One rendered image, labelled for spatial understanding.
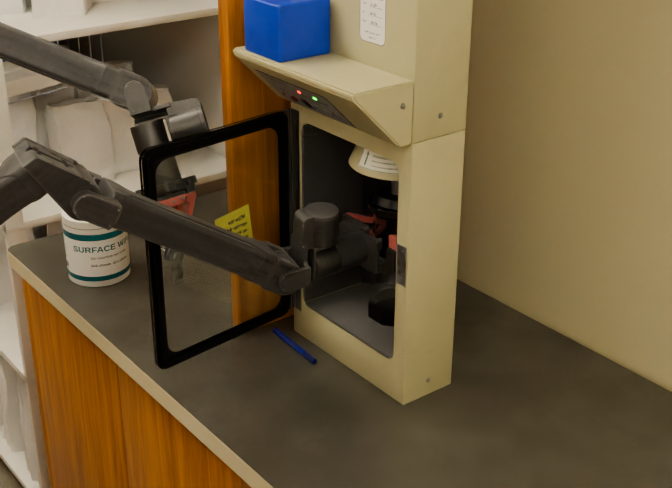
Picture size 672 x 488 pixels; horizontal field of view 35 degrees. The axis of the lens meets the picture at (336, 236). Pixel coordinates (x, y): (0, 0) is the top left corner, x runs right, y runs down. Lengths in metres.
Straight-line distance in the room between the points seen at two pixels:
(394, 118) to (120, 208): 0.42
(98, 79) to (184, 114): 0.15
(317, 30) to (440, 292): 0.47
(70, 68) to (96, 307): 0.55
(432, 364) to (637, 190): 0.46
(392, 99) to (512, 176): 0.59
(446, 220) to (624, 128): 0.37
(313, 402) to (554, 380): 0.43
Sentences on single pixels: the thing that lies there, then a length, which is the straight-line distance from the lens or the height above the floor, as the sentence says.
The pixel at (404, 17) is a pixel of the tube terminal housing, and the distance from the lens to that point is 1.58.
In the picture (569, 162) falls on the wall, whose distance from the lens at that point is 1.99.
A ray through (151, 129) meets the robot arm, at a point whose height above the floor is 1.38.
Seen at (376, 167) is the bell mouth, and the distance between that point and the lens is 1.73.
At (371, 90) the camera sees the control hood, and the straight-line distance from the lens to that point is 1.54.
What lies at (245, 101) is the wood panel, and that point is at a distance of 1.86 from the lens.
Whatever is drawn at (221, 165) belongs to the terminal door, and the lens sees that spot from 1.77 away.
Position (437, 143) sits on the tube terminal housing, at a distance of 1.65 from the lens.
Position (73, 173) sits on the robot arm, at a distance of 1.50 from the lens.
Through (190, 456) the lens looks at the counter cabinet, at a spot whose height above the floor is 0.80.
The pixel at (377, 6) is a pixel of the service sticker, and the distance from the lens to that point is 1.63.
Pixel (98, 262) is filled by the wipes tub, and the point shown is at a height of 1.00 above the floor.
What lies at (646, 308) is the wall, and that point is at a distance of 1.96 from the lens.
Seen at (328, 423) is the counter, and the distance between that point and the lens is 1.78.
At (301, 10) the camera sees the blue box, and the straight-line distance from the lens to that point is 1.67.
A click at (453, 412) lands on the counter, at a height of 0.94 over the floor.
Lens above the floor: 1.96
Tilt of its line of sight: 25 degrees down
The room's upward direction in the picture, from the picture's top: straight up
